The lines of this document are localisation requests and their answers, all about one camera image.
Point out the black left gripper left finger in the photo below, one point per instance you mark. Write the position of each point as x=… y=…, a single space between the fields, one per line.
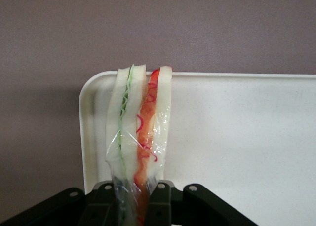
x=98 y=206

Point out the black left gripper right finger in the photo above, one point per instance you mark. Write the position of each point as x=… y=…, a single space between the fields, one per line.
x=160 y=203

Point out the plastic-wrapped triangle sandwich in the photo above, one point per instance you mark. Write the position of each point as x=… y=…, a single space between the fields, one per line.
x=133 y=117

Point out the beige plastic tray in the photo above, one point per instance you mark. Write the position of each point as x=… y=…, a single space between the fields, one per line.
x=222 y=137

